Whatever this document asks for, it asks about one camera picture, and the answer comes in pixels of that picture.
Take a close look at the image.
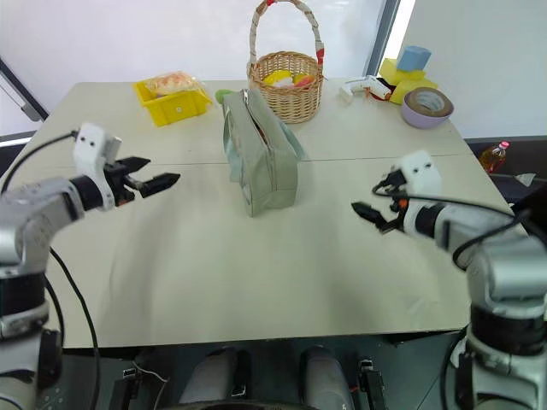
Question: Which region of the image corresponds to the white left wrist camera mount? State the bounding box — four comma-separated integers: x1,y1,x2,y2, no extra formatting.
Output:
71,122,123,213

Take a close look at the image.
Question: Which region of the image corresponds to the blue foam block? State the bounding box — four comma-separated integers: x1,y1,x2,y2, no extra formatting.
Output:
396,44,433,73

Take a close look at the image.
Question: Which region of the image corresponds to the black object beside table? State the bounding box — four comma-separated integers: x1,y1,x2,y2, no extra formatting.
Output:
488,170,547,234

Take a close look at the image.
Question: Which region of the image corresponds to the dark slanted metal bar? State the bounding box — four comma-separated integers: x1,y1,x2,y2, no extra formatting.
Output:
0,54,50,124

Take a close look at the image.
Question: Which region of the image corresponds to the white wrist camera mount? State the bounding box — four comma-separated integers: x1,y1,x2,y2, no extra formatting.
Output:
391,149,444,237
71,122,123,213

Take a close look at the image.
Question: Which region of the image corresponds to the yellow plastic bin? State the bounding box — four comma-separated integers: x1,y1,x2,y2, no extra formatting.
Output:
132,79,214,129

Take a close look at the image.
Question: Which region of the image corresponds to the purple tape roll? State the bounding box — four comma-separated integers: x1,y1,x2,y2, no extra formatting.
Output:
400,91,456,131

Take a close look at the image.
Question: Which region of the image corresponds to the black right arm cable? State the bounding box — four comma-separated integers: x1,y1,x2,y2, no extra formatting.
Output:
370,169,527,271

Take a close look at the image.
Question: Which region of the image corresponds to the clear bag of snacks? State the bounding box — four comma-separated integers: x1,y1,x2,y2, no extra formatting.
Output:
144,71,204,97

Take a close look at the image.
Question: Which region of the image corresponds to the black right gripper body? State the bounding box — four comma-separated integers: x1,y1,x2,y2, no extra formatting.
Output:
381,198,408,232

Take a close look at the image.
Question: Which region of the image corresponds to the brown tape roll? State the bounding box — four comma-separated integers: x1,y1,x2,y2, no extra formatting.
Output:
403,86,455,117

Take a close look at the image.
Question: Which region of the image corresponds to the black bracket under table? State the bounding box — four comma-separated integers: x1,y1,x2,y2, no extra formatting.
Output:
357,360,386,410
112,366,143,410

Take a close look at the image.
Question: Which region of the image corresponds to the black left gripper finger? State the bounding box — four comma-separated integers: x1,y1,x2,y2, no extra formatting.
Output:
138,173,182,199
118,156,152,174

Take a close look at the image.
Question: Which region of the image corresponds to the dark window frame post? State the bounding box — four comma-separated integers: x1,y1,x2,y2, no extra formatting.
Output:
362,0,403,79

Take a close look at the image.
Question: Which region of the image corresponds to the yellow toy in basket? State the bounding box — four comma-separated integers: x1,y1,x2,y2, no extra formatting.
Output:
263,71,295,88

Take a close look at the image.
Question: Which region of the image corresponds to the grey rounded robot leg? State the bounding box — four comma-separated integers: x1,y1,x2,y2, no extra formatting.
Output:
178,346,252,406
298,345,356,410

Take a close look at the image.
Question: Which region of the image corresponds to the wicker basket with handle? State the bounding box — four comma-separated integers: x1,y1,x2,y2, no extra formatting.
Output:
247,0,326,126

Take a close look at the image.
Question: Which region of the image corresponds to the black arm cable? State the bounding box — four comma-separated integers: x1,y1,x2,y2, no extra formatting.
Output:
0,130,83,184
370,169,527,271

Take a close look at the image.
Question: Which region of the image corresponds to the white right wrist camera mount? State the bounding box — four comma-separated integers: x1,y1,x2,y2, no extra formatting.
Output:
391,149,444,237

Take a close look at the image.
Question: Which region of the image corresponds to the oil bottle with red cap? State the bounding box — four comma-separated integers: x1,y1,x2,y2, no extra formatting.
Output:
478,140,512,174

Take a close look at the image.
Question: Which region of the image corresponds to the thin black hanging cable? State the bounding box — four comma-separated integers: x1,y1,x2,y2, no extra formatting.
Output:
44,246,103,410

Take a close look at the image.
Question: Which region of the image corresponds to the white glue gun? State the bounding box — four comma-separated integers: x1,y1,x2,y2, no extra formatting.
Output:
339,74,397,104

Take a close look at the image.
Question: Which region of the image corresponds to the grey-green fabric bag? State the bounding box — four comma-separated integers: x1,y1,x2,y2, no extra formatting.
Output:
221,88,306,219

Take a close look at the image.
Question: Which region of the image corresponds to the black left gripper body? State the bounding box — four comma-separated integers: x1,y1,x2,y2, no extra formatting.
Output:
103,158,145,208

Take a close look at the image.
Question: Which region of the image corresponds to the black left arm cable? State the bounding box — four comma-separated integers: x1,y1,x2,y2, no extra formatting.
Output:
0,130,83,184

